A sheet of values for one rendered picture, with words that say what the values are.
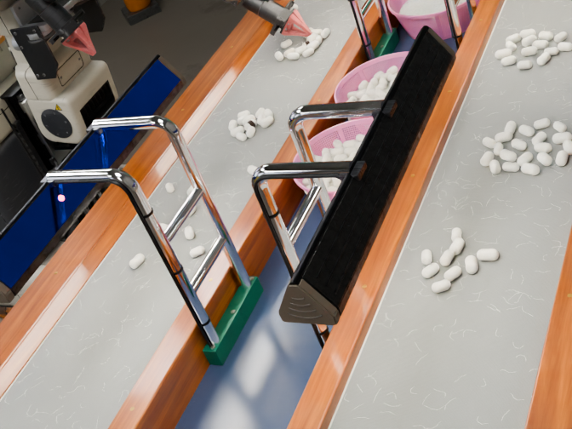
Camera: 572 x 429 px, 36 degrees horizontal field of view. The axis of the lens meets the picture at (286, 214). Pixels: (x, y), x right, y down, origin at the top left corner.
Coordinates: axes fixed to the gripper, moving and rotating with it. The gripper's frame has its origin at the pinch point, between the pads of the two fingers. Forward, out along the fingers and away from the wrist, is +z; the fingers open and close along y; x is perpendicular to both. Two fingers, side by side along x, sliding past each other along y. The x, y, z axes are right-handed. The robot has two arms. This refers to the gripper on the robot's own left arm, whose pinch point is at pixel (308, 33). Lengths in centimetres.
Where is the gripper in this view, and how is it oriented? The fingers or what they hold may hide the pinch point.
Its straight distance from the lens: 249.3
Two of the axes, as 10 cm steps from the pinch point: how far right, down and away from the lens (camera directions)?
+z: 8.6, 5.1, 0.1
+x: -3.4, 5.6, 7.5
